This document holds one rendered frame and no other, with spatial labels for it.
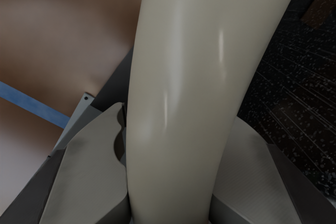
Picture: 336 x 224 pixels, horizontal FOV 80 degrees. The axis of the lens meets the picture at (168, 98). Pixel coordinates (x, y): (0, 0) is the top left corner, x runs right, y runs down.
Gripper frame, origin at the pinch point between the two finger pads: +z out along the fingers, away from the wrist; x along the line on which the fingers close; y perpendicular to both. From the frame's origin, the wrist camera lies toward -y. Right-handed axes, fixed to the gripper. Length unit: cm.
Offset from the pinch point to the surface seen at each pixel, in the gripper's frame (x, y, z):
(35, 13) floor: -58, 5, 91
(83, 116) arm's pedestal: -40, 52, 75
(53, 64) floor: -56, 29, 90
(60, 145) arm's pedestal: -42, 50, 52
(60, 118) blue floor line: -60, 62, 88
